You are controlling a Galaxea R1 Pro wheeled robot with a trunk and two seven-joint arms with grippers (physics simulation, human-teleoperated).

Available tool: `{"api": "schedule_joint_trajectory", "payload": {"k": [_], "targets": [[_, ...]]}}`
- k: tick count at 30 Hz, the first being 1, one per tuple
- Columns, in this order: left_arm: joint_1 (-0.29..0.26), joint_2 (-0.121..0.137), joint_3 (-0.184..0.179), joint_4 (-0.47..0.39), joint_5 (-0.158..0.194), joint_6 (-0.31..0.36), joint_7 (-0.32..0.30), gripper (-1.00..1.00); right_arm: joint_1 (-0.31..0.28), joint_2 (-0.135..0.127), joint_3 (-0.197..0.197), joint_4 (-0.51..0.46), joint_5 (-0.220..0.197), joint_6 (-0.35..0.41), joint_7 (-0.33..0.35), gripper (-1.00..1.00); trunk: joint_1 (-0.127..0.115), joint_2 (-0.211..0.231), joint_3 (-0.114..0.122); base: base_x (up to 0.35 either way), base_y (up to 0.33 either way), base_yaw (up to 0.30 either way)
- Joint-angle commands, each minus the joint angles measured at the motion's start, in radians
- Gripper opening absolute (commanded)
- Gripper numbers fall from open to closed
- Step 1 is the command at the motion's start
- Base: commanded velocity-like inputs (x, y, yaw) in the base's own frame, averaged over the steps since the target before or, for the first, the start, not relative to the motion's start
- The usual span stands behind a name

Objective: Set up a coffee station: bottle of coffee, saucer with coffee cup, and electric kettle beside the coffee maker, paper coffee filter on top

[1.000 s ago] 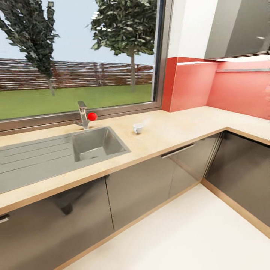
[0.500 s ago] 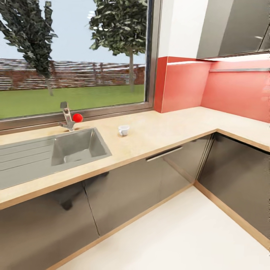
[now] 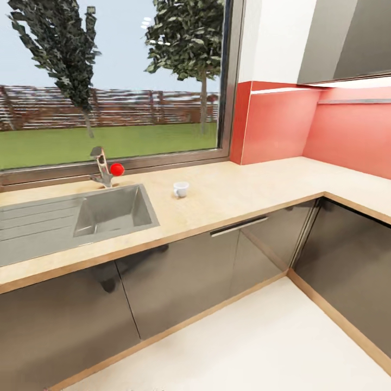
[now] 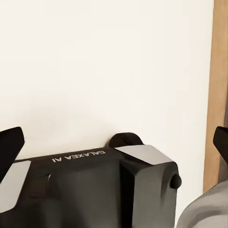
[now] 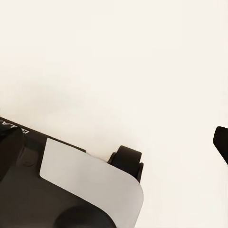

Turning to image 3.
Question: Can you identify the coffee cup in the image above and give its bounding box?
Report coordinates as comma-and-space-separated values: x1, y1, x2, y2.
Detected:
174, 182, 190, 197

